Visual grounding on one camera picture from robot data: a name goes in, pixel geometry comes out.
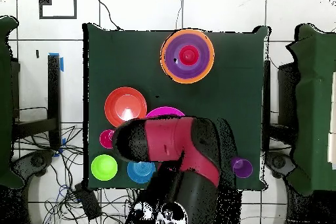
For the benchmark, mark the pink bowl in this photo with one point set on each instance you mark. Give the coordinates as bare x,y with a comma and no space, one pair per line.
165,111

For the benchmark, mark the purple bowl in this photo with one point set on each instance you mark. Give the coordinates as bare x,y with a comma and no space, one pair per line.
199,63

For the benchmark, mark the red cup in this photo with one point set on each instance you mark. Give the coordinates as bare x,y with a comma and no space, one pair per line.
188,55

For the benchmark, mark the orange bowl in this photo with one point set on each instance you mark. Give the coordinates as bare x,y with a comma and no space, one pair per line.
187,31

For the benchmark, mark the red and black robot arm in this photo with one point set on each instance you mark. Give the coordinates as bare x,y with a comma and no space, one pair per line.
178,140

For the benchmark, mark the red-orange bowl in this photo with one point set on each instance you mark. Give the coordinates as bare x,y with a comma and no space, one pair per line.
115,103

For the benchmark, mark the small blue bowl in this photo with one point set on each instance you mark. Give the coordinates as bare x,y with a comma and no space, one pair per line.
140,171

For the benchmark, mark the crimson cup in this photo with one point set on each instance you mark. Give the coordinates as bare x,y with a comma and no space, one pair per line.
106,140

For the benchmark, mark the dark green tablecloth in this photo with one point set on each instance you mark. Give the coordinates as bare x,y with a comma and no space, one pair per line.
118,58

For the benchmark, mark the purple cup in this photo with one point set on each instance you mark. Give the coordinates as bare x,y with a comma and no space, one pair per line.
242,168

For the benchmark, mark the blue tape strip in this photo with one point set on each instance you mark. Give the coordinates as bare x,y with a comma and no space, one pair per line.
62,65

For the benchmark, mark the black stand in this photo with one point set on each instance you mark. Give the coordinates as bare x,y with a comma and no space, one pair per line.
287,90
53,90

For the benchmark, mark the black wheeled base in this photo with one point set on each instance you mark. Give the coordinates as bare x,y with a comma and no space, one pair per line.
278,162
38,161

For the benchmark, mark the green cloth side table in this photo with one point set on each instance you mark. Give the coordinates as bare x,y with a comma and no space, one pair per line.
5,103
315,103

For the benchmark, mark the white box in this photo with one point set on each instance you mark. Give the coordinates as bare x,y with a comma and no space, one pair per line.
333,150

